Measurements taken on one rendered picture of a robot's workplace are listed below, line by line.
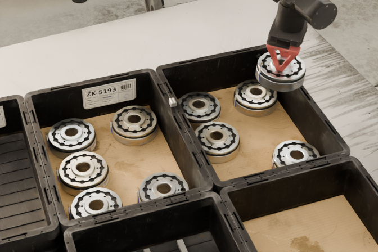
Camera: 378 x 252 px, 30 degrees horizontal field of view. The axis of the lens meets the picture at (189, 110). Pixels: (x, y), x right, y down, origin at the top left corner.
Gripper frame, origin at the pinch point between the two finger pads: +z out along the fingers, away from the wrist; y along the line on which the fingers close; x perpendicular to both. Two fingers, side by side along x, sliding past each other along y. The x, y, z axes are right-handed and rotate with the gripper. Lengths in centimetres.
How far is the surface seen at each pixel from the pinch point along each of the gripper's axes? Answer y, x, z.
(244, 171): -13.6, 2.2, 21.0
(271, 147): -4.3, -1.8, 20.7
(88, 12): 146, 111, 106
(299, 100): 4.8, -5.0, 13.2
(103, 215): -42.2, 22.9, 12.4
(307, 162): -16.8, -10.4, 10.5
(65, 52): 29, 65, 36
